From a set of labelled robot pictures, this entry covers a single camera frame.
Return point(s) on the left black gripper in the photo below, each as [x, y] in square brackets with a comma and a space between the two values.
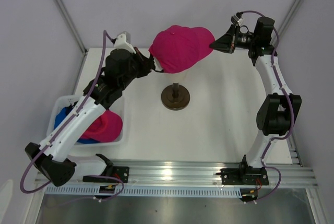
[146, 64]

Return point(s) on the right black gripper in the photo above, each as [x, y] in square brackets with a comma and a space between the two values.
[227, 43]

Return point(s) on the magenta baseball cap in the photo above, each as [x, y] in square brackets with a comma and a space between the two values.
[106, 128]
[179, 48]

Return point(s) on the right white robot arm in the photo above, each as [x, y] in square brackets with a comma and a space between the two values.
[277, 115]

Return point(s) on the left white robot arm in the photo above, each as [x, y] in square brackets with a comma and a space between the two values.
[50, 156]

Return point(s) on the cream mannequin head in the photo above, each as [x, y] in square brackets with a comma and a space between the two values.
[175, 75]

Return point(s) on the dark round mannequin stand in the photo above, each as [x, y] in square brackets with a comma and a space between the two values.
[175, 97]

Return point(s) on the blue baseball cap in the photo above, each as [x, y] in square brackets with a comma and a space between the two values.
[61, 116]

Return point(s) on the white plastic basket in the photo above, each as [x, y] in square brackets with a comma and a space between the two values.
[119, 107]

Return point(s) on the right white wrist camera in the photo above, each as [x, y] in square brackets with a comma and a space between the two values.
[237, 19]

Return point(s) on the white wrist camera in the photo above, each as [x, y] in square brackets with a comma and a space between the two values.
[122, 41]
[237, 19]

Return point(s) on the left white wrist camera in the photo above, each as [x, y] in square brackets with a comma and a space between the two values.
[122, 41]

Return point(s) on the right aluminium frame post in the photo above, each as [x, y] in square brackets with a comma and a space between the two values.
[289, 16]

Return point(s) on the aluminium frame post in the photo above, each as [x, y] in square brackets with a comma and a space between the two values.
[289, 16]
[63, 11]

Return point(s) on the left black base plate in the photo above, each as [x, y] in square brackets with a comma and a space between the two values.
[121, 173]

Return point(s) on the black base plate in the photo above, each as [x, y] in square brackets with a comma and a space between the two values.
[121, 173]
[249, 176]

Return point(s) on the left aluminium frame post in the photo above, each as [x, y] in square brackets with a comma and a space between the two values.
[63, 11]

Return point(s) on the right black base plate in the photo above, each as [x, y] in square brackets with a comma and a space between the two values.
[249, 176]

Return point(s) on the white slotted cable duct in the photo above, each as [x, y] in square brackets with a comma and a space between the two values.
[151, 191]

